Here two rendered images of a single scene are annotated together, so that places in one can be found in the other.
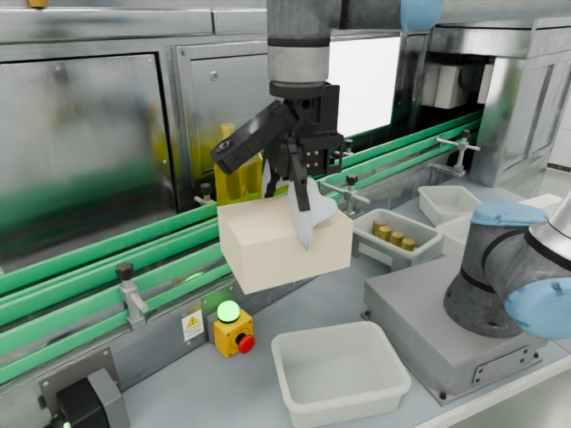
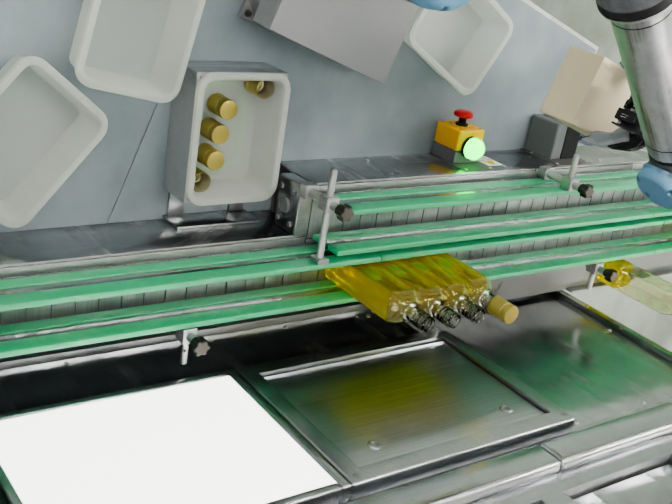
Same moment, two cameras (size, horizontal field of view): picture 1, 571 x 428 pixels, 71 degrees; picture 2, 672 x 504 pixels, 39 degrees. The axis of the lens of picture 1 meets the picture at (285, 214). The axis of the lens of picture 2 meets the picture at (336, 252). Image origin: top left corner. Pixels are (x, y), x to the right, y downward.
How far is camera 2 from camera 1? 1.86 m
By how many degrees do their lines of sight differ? 77
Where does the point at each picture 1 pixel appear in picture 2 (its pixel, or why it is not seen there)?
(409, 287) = (369, 36)
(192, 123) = (496, 369)
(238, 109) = (441, 390)
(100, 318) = not seen: hidden behind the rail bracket
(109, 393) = (562, 132)
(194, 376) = (484, 124)
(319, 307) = (362, 113)
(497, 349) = not seen: outside the picture
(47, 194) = (573, 337)
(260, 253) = not seen: hidden behind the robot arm
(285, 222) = (623, 92)
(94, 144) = (565, 365)
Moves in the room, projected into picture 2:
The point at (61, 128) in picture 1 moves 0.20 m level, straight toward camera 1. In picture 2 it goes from (602, 371) to (644, 278)
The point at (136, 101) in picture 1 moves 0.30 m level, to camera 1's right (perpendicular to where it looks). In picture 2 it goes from (558, 394) to (497, 311)
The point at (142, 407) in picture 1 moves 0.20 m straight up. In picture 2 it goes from (517, 125) to (587, 154)
